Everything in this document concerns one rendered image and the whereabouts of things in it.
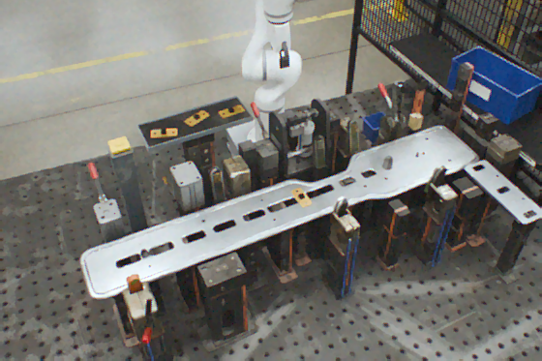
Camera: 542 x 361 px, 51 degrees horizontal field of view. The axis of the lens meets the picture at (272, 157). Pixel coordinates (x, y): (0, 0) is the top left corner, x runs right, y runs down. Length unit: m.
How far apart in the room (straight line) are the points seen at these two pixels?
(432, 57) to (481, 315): 1.11
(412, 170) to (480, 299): 0.49
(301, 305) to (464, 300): 0.55
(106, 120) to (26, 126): 0.52
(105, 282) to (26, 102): 2.71
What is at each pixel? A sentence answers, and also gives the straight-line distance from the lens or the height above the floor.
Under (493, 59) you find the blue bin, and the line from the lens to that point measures 2.41.
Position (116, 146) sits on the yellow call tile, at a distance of 1.86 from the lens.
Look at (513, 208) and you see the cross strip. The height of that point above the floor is 1.00.
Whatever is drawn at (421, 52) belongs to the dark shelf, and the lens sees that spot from 2.58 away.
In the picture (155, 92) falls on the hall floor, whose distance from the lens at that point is 4.10.
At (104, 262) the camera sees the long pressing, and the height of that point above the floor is 1.00.
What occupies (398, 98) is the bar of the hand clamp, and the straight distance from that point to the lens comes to 2.06.
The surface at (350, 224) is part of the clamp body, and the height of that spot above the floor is 1.04.
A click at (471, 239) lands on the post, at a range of 2.25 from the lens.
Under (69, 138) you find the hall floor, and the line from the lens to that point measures 3.84.
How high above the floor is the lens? 2.34
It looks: 42 degrees down
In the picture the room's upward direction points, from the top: straight up
